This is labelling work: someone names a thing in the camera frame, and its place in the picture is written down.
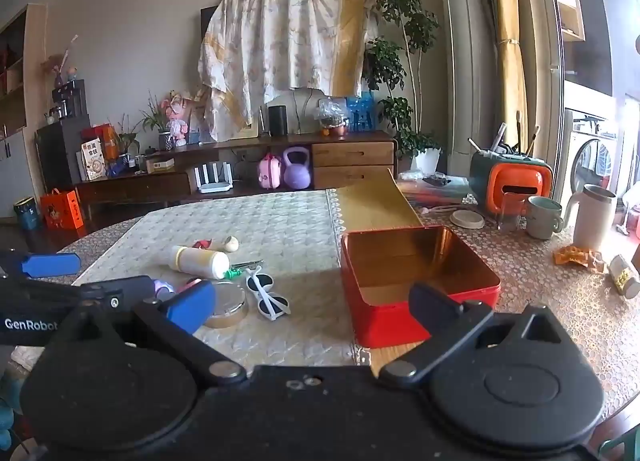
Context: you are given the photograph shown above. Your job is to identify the wooden television cabinet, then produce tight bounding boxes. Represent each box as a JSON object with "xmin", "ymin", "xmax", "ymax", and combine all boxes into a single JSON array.
[{"xmin": 75, "ymin": 131, "xmax": 398, "ymax": 212}]

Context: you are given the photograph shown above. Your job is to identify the yellow table mat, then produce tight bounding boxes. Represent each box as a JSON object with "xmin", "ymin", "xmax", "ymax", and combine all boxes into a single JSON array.
[{"xmin": 327, "ymin": 168, "xmax": 423, "ymax": 237}]

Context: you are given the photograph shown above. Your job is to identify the clear plastic bag with fruit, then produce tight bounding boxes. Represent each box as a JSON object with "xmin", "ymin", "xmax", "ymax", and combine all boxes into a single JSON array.
[{"xmin": 316, "ymin": 97, "xmax": 350, "ymax": 138}]

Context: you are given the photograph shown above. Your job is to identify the small glass jar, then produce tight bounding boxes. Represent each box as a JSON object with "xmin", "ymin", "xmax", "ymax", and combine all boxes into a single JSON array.
[{"xmin": 607, "ymin": 254, "xmax": 640, "ymax": 299}]

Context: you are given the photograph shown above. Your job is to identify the coffee machine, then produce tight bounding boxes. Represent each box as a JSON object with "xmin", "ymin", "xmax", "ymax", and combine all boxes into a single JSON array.
[{"xmin": 51, "ymin": 80, "xmax": 87, "ymax": 121}]

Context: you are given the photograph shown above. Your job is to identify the green mug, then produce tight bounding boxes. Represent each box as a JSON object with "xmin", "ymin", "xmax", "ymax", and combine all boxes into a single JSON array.
[{"xmin": 524, "ymin": 195, "xmax": 565, "ymax": 240}]

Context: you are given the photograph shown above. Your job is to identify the clear glass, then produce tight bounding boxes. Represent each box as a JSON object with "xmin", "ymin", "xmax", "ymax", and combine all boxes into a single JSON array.
[{"xmin": 497, "ymin": 192, "xmax": 526, "ymax": 233}]

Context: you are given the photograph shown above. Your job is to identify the black speaker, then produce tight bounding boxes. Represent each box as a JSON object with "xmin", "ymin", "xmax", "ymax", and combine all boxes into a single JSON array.
[{"xmin": 268, "ymin": 105, "xmax": 289, "ymax": 137}]

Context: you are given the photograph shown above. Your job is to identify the metal tweezers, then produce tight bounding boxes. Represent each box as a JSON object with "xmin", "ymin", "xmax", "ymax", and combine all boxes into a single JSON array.
[{"xmin": 227, "ymin": 259, "xmax": 264, "ymax": 279}]

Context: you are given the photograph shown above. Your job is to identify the orange green tissue box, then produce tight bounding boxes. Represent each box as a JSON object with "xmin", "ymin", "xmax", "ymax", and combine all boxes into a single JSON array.
[{"xmin": 469, "ymin": 148, "xmax": 553, "ymax": 217}]

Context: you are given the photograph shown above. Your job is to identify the dried flower vase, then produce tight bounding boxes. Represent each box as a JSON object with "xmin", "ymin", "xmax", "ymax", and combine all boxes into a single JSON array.
[{"xmin": 42, "ymin": 36, "xmax": 81, "ymax": 87}]

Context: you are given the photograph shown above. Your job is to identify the purple kettlebell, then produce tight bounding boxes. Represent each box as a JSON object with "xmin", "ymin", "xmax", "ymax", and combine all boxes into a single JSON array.
[{"xmin": 282, "ymin": 147, "xmax": 313, "ymax": 190}]

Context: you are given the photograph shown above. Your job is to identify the stack of books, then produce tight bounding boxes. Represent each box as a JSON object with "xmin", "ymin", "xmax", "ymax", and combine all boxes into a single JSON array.
[{"xmin": 397, "ymin": 174, "xmax": 473, "ymax": 207}]

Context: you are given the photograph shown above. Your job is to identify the pink doll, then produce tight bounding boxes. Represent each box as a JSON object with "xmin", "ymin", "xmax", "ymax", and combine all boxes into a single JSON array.
[{"xmin": 165, "ymin": 91, "xmax": 193, "ymax": 147}]

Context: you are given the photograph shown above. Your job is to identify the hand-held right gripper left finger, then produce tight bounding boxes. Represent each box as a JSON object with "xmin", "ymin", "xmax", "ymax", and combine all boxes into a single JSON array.
[{"xmin": 60, "ymin": 281, "xmax": 248, "ymax": 384}]

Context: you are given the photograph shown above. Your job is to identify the white sunglasses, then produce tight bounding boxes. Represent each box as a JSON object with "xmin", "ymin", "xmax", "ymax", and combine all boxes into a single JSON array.
[{"xmin": 245, "ymin": 266, "xmax": 292, "ymax": 322}]

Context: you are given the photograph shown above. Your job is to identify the black television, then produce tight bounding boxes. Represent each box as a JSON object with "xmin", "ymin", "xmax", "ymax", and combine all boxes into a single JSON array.
[{"xmin": 201, "ymin": 5, "xmax": 221, "ymax": 42}]

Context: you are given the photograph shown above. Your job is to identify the printed snack packet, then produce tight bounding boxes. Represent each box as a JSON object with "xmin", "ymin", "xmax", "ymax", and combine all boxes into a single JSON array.
[{"xmin": 80, "ymin": 138, "xmax": 107, "ymax": 181}]

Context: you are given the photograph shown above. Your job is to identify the wooden wall shelf cabinet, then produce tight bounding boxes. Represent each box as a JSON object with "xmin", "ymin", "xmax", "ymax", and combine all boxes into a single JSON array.
[{"xmin": 0, "ymin": 4, "xmax": 48, "ymax": 219}]

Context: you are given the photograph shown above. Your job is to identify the white bottle with yellow bands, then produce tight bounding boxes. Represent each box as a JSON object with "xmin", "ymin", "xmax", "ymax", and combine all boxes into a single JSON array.
[{"xmin": 169, "ymin": 244, "xmax": 231, "ymax": 280}]

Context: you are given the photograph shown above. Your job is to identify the black cabinet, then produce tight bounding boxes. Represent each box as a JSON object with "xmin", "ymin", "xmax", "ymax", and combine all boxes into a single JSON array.
[{"xmin": 36, "ymin": 114, "xmax": 93, "ymax": 194}]

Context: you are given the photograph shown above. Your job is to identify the yellow curtain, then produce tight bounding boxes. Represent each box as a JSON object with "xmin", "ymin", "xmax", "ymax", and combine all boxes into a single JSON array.
[{"xmin": 490, "ymin": 0, "xmax": 531, "ymax": 147}]

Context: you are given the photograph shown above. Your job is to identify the cream round lid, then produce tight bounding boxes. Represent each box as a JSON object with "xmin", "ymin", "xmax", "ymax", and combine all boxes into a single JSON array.
[{"xmin": 449, "ymin": 210, "xmax": 486, "ymax": 229}]

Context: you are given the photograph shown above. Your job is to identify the orange gift bag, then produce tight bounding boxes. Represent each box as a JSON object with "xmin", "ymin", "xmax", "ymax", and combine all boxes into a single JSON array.
[{"xmin": 40, "ymin": 188, "xmax": 83, "ymax": 230}]

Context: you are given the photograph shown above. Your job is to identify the cream fan-shaped ornament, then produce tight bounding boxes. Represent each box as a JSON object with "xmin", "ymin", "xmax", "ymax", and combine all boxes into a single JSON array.
[{"xmin": 265, "ymin": 88, "xmax": 328, "ymax": 134}]

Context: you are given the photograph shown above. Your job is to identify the washing machine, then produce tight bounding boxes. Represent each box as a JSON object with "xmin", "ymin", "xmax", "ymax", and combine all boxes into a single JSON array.
[{"xmin": 565, "ymin": 108, "xmax": 621, "ymax": 202}]

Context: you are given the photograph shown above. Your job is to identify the small potted plant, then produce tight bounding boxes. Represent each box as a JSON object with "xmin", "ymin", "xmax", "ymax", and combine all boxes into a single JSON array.
[{"xmin": 140, "ymin": 91, "xmax": 173, "ymax": 151}]

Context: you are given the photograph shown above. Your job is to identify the standing air conditioner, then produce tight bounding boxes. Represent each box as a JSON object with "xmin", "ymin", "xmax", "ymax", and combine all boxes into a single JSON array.
[{"xmin": 434, "ymin": 0, "xmax": 501, "ymax": 177}]

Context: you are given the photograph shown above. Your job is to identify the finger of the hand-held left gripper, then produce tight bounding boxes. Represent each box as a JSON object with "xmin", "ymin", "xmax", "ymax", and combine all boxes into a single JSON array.
[
  {"xmin": 70, "ymin": 275, "xmax": 156, "ymax": 312},
  {"xmin": 0, "ymin": 251, "xmax": 82, "ymax": 282}
]

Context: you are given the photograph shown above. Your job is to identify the red tin box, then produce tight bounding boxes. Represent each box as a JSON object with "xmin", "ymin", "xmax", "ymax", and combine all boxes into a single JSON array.
[{"xmin": 340, "ymin": 225, "xmax": 502, "ymax": 349}]

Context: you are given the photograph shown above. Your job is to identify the white router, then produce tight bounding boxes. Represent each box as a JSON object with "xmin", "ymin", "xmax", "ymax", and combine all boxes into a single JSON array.
[{"xmin": 187, "ymin": 164, "xmax": 234, "ymax": 193}]

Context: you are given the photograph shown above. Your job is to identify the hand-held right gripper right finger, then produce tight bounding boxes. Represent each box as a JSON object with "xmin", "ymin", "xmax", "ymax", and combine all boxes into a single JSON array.
[{"xmin": 378, "ymin": 282, "xmax": 576, "ymax": 387}]

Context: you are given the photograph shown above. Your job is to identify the dark jar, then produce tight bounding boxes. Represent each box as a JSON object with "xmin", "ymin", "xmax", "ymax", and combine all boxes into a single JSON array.
[{"xmin": 13, "ymin": 197, "xmax": 40, "ymax": 230}]

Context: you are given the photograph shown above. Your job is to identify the orange snack wrapper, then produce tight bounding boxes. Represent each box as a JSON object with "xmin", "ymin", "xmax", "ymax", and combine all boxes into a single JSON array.
[{"xmin": 552, "ymin": 245, "xmax": 606, "ymax": 272}]

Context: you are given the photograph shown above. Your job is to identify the blue box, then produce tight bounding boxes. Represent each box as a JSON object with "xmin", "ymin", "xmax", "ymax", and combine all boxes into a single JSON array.
[{"xmin": 346, "ymin": 96, "xmax": 376, "ymax": 132}]

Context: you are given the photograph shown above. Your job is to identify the pink toy case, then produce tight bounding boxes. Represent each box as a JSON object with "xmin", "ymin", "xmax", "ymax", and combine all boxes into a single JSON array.
[{"xmin": 257, "ymin": 152, "xmax": 283, "ymax": 189}]

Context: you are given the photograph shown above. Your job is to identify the tall white mug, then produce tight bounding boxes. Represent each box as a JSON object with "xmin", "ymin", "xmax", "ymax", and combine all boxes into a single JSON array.
[{"xmin": 562, "ymin": 184, "xmax": 618, "ymax": 252}]

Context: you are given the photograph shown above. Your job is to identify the white lace tablecloth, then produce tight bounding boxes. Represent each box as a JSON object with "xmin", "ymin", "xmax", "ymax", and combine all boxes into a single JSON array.
[{"xmin": 10, "ymin": 190, "xmax": 373, "ymax": 372}]

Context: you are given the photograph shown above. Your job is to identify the floral draped cloth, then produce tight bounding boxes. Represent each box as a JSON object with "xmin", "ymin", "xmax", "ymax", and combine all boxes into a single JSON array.
[{"xmin": 198, "ymin": 0, "xmax": 378, "ymax": 142}]

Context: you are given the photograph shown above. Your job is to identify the tall potted green plant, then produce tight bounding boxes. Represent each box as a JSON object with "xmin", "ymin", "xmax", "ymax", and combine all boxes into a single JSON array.
[{"xmin": 362, "ymin": 0, "xmax": 443, "ymax": 174}]

